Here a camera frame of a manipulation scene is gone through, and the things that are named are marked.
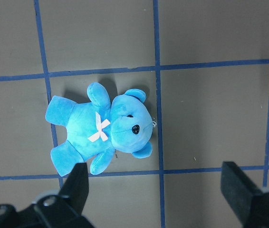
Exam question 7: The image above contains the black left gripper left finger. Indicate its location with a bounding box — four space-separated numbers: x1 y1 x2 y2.
0 163 94 228

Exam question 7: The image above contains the blue teddy bear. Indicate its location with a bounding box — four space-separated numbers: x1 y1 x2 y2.
45 82 154 176

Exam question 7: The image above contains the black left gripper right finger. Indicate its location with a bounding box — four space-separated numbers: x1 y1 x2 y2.
221 161 269 228

